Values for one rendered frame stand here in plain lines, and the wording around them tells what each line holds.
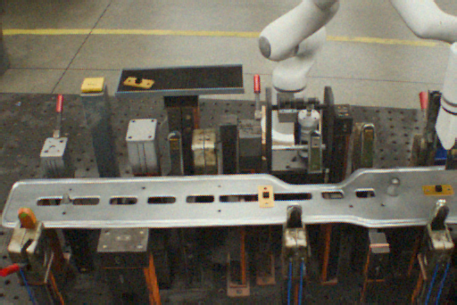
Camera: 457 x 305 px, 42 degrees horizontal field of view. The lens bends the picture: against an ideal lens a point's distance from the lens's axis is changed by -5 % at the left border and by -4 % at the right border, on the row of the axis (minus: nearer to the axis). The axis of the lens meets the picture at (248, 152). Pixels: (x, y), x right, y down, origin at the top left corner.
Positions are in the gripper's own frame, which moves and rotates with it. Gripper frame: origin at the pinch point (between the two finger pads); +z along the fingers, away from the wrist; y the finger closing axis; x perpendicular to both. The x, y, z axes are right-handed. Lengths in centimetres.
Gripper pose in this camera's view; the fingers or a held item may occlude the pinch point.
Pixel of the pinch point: (445, 155)
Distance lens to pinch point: 164.4
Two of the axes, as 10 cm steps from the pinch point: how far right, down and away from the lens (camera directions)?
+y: 0.3, 6.2, -7.8
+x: 10.0, -0.3, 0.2
